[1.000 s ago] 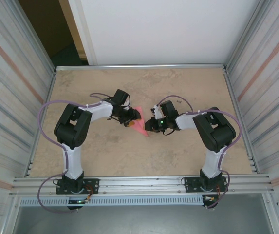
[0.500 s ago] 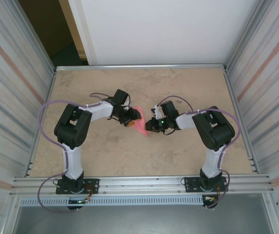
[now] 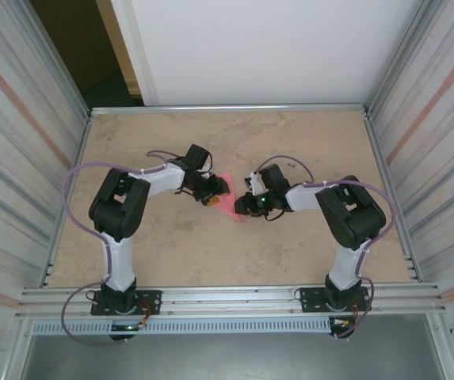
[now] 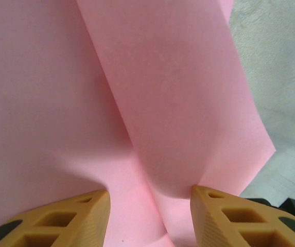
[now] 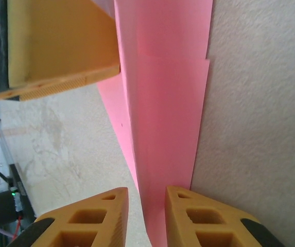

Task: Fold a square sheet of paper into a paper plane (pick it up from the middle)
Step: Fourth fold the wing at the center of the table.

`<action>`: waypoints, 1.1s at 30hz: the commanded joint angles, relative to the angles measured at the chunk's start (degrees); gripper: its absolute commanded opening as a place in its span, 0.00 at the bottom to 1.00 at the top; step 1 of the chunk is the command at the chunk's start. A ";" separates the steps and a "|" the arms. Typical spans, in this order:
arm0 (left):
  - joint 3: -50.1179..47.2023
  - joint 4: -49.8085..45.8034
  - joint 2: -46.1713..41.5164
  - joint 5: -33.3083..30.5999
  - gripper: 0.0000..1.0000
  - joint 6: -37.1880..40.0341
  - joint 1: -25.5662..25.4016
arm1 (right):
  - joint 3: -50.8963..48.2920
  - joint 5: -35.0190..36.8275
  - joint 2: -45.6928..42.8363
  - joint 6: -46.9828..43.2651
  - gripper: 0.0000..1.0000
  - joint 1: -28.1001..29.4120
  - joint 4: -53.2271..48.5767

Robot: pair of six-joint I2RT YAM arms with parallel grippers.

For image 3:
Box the pink cloth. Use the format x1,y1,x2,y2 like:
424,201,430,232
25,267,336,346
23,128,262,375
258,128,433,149
210,173,246,223

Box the small controller board green light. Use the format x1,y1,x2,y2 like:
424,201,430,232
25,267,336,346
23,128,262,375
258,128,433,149
109,322,147,333

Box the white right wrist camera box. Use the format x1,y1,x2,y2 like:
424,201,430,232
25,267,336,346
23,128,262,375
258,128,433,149
244,171,266,196

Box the aluminium table edge rail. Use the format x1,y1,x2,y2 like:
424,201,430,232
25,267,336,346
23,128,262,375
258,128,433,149
89,103,370,117

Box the wide aluminium mounting rail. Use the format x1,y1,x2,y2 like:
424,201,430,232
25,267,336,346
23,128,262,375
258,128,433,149
14,281,448,320

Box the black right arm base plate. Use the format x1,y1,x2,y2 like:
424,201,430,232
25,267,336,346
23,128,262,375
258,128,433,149
299,285,372,314

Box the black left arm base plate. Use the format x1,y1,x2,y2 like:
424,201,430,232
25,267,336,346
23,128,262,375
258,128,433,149
90,290,162,317

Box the grey slotted cable duct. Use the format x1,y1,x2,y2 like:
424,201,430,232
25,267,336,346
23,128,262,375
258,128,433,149
31,318,333,334

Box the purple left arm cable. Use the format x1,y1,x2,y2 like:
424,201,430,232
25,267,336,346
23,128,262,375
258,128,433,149
59,149,172,348

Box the small connector board with wires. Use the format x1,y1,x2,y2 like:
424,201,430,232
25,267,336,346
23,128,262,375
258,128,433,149
329,317,357,340

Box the beige wooden door frame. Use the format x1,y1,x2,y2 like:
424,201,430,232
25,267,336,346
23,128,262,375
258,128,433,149
94,0,145,97

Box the aluminium frame post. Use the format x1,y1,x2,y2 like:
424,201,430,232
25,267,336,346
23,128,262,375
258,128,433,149
368,0,440,114
24,0,93,116

